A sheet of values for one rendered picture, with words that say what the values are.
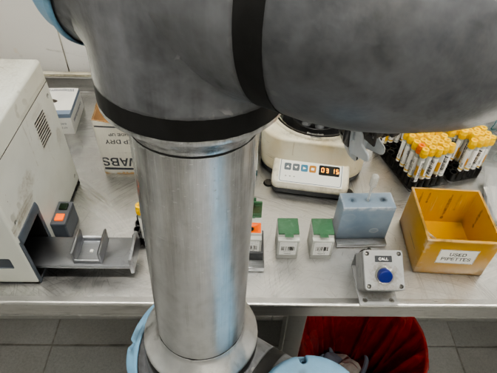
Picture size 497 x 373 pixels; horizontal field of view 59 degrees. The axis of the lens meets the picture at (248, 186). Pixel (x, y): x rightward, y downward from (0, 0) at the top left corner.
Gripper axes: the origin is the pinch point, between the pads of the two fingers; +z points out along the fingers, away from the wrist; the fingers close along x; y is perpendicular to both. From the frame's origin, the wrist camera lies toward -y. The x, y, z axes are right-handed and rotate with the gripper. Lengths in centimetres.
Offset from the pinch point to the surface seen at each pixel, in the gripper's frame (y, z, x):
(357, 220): 8.6, 8.8, -4.4
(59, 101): -59, 8, -44
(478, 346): 26, 107, 59
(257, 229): 2.1, 6.5, -23.0
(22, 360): -50, 98, -89
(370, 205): 8.8, 5.4, -2.2
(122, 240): -10.1, 9.0, -45.0
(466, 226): 18.1, 14.5, 17.2
